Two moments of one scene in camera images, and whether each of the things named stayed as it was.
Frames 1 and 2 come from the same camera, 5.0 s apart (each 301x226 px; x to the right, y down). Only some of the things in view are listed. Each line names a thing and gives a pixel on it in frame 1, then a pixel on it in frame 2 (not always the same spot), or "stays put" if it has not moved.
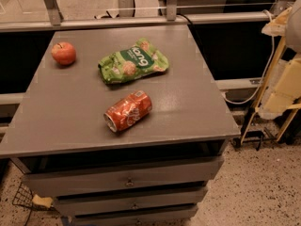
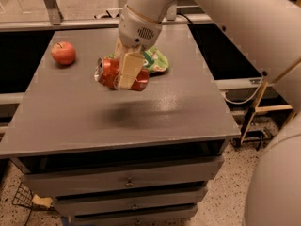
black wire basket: (24, 198) stays put
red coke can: (128, 110) -> (107, 70)
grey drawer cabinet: (152, 171) stays put
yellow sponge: (45, 201) stays put
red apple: (63, 53) stays put
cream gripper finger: (285, 90) -> (133, 63)
